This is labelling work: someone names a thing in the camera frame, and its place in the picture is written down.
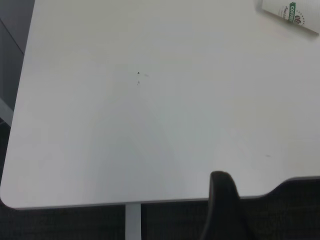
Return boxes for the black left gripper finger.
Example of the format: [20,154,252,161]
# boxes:
[201,170,254,240]

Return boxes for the white table leg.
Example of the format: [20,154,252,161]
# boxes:
[124,203,143,240]

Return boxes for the white paper coffee cup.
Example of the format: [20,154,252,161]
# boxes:
[254,0,320,37]

